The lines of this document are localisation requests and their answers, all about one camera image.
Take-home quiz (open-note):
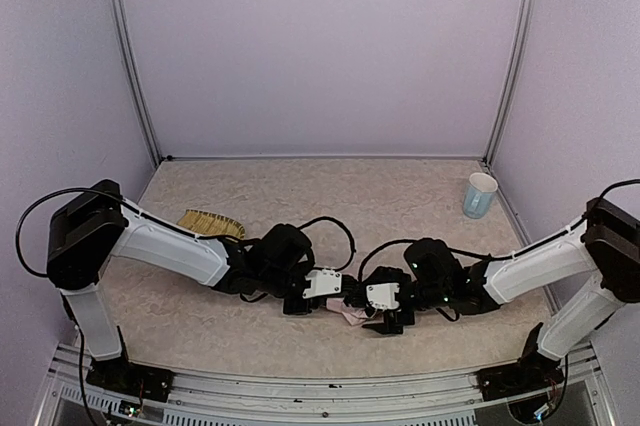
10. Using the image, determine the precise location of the pink folding umbrella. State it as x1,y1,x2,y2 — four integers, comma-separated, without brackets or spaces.
325,298,375,326

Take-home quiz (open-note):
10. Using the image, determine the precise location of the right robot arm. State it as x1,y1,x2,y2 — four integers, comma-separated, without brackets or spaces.
359,198,639,401

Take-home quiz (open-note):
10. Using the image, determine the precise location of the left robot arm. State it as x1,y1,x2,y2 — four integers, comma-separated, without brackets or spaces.
46,180,341,402

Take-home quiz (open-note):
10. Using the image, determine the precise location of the woven bamboo tray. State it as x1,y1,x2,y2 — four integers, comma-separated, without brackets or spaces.
177,209,246,240

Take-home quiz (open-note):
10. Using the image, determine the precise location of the light blue mug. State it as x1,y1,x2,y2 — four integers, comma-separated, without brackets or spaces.
463,172,498,219

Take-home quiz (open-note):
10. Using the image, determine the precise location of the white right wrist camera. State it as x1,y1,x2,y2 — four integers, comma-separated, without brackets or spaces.
365,283,400,311

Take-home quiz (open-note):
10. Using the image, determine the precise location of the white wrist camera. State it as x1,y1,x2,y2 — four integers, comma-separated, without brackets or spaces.
302,269,342,299
365,283,400,311

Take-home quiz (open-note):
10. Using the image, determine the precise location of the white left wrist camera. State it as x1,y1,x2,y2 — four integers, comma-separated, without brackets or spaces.
302,269,342,299

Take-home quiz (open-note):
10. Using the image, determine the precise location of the front aluminium rail base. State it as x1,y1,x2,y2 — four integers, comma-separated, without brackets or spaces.
27,344,620,425

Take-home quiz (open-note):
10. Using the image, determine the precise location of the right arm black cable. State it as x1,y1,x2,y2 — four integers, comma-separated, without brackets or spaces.
357,178,640,292

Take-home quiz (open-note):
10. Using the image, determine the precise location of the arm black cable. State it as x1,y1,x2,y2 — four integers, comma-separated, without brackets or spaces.
14,188,121,280
357,178,640,292

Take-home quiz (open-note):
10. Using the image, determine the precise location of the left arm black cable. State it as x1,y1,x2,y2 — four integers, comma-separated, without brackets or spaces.
14,188,121,280

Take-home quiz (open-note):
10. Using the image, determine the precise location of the right aluminium frame post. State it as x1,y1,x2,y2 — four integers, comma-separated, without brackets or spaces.
483,0,535,170

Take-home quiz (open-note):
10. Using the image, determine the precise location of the aluminium frame post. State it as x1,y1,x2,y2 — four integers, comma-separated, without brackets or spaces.
483,0,535,170
110,0,164,168

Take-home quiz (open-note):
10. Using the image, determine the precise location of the left aluminium frame post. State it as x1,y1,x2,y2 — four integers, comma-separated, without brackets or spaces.
110,0,164,168

